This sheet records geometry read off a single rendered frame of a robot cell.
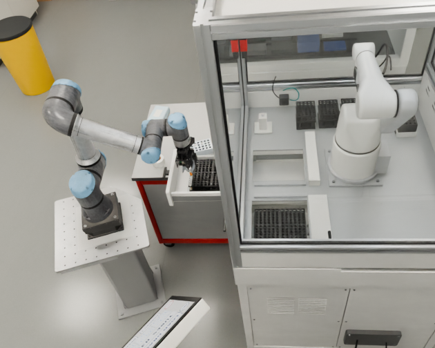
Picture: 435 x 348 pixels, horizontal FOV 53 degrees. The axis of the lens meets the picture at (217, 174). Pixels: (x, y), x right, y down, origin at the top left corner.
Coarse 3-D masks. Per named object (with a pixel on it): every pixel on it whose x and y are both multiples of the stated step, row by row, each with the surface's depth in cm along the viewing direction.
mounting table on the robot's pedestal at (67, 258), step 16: (112, 192) 232; (64, 208) 228; (64, 224) 221; (144, 224) 215; (64, 240) 214; (128, 240) 210; (144, 240) 209; (64, 256) 208; (80, 256) 207; (96, 256) 206; (112, 256) 205; (64, 272) 206
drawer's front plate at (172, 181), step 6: (174, 150) 224; (174, 156) 221; (174, 162) 218; (174, 168) 217; (174, 174) 217; (168, 180) 210; (174, 180) 217; (168, 186) 208; (174, 186) 216; (168, 192) 206; (168, 198) 209
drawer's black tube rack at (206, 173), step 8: (200, 160) 221; (208, 160) 221; (200, 168) 218; (208, 168) 217; (200, 176) 214; (208, 176) 213; (216, 176) 213; (200, 184) 210; (208, 184) 210; (216, 184) 209
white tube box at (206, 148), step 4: (200, 140) 246; (204, 140) 246; (208, 140) 246; (196, 144) 244; (200, 144) 243; (204, 144) 243; (208, 144) 243; (192, 148) 243; (196, 148) 242; (200, 148) 241; (204, 148) 241; (208, 148) 241; (212, 148) 241; (196, 152) 240; (200, 152) 241; (204, 152) 241; (208, 152) 242; (212, 152) 243
